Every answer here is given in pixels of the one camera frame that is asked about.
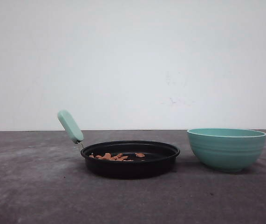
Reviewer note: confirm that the black frying pan green handle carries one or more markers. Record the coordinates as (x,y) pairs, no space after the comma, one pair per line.
(151,158)

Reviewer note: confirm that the green ceramic bowl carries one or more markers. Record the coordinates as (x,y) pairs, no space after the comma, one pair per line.
(227,150)

